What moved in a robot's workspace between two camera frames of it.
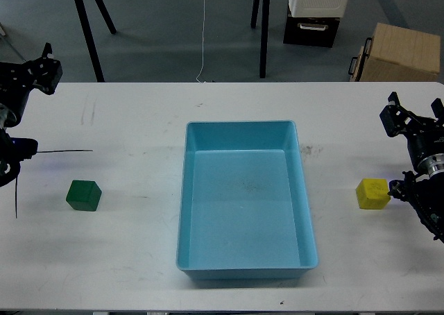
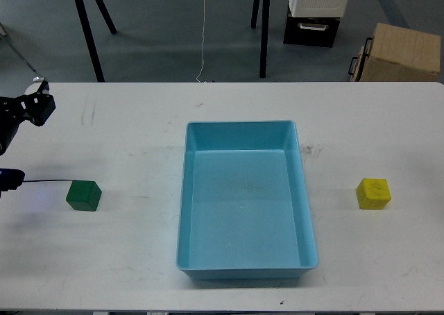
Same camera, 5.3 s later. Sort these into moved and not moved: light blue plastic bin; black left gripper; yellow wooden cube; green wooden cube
Moved: black left gripper
Not moved: yellow wooden cube; green wooden cube; light blue plastic bin
